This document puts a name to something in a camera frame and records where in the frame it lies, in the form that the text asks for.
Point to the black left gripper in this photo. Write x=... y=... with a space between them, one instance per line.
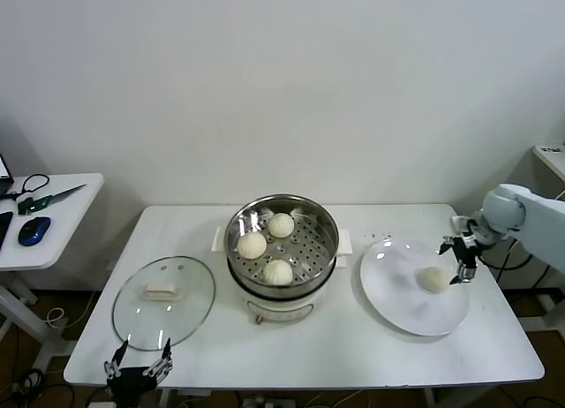
x=130 y=381

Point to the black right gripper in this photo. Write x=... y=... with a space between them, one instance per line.
x=468 y=247

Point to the white steamed baozi bun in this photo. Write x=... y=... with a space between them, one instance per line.
x=252 y=245
x=431 y=280
x=278 y=273
x=280 y=226

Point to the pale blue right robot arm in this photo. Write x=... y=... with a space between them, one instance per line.
x=543 y=222

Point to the stainless steel steamer basket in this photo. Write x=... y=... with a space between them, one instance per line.
x=313 y=249

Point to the white round plate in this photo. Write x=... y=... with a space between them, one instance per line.
x=397 y=293

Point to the white side table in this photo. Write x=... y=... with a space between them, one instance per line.
x=66 y=231

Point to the white electric cooker base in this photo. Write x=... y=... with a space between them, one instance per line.
x=282 y=308

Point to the blue computer mouse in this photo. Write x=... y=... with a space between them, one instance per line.
x=34 y=230

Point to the black keyboard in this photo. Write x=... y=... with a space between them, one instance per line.
x=4 y=229

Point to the black laptop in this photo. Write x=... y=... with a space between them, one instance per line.
x=3 y=167

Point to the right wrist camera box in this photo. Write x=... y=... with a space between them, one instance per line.
x=461 y=223

